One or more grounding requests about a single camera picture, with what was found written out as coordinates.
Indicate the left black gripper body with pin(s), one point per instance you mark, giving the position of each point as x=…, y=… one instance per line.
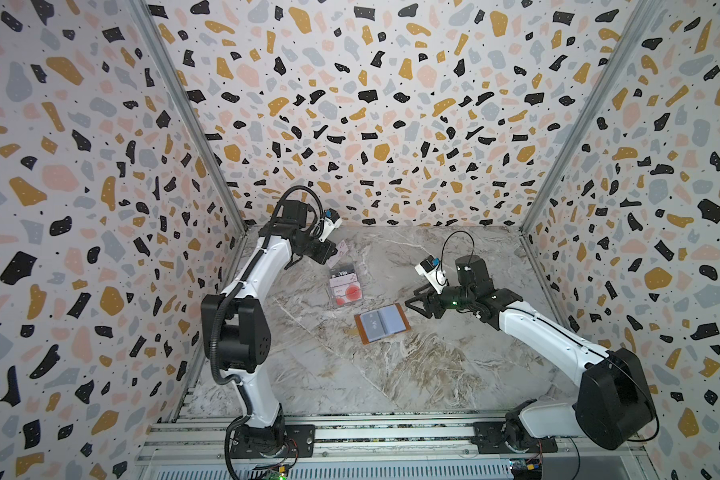
x=320, y=251

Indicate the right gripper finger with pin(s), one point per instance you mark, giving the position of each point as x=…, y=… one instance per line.
x=426, y=292
x=426, y=308

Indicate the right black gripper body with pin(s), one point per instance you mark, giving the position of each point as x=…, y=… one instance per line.
x=426, y=303

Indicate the pink white VIP card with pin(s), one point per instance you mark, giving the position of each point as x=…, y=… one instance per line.
x=342, y=250

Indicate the brown leather card holder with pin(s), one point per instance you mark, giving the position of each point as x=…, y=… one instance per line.
x=394, y=319

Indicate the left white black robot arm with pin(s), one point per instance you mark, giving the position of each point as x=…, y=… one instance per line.
x=236, y=335

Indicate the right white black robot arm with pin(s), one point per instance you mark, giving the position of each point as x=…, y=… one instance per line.
x=613, y=401

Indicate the clear plastic card box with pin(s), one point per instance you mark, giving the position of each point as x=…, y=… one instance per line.
x=342, y=270

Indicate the white ventilation grille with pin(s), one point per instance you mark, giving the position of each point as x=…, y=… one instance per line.
x=437, y=469

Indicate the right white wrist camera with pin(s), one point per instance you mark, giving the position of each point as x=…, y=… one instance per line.
x=431, y=269

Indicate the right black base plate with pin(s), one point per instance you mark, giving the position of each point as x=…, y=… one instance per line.
x=508, y=438

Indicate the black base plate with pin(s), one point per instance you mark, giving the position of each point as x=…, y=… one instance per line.
x=251, y=443
x=508, y=438

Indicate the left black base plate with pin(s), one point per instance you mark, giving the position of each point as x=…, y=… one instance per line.
x=251, y=443

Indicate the aluminium mounting rail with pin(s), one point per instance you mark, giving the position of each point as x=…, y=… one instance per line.
x=363, y=437

